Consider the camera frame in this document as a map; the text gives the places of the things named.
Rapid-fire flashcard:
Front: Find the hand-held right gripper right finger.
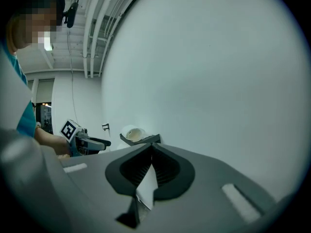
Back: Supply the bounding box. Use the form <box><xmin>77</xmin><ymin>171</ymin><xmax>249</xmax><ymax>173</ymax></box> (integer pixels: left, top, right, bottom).
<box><xmin>150</xmin><ymin>143</ymin><xmax>278</xmax><ymax>233</ymax></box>

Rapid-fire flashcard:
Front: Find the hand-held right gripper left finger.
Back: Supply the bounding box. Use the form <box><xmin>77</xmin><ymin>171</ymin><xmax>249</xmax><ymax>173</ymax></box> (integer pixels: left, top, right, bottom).
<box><xmin>58</xmin><ymin>143</ymin><xmax>153</xmax><ymax>233</ymax></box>

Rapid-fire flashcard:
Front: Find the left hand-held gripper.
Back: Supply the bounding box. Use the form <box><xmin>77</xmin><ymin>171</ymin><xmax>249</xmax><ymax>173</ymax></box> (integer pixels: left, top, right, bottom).
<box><xmin>60</xmin><ymin>119</ymin><xmax>112</xmax><ymax>158</ymax></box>

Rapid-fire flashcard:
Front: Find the toilet paper roll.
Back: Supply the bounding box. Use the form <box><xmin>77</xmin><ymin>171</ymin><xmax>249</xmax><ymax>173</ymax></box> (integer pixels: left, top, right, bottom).
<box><xmin>116</xmin><ymin>124</ymin><xmax>159</xmax><ymax>211</ymax></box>

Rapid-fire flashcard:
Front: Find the person's left forearm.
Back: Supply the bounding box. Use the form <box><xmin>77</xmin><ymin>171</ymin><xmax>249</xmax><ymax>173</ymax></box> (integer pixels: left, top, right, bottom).
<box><xmin>34</xmin><ymin>126</ymin><xmax>71</xmax><ymax>156</ymax></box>

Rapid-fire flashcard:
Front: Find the person's teal shirt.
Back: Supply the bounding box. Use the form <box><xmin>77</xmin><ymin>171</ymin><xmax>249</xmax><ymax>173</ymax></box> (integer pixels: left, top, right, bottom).
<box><xmin>0</xmin><ymin>39</ymin><xmax>37</xmax><ymax>138</ymax></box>

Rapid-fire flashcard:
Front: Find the row of white ceiling pipes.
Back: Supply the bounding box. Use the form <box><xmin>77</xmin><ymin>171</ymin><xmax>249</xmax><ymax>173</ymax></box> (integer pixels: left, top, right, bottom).
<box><xmin>82</xmin><ymin>0</ymin><xmax>147</xmax><ymax>79</ymax></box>

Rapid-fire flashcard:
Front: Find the person's head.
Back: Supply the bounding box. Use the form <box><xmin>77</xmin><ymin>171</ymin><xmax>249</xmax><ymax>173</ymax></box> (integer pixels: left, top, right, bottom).
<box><xmin>6</xmin><ymin>0</ymin><xmax>67</xmax><ymax>56</ymax></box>

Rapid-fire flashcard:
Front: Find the black wall paper holder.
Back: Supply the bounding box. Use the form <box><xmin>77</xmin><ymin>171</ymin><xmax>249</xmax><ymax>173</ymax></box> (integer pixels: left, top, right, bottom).
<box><xmin>119</xmin><ymin>133</ymin><xmax>162</xmax><ymax>148</ymax></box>

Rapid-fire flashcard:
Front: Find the thin hanging cable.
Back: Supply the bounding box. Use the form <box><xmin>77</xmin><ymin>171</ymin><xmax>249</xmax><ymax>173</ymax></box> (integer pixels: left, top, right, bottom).
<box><xmin>67</xmin><ymin>30</ymin><xmax>80</xmax><ymax>124</ymax></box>

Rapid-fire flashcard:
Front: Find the white harness strap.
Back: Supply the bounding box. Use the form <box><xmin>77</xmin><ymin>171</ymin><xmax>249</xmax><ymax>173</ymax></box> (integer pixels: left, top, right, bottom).
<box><xmin>0</xmin><ymin>42</ymin><xmax>34</xmax><ymax>131</ymax></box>

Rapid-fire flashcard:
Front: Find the black head-worn camera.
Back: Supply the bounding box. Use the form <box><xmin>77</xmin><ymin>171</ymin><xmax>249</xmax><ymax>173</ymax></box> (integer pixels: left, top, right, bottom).
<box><xmin>62</xmin><ymin>1</ymin><xmax>79</xmax><ymax>29</ymax></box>

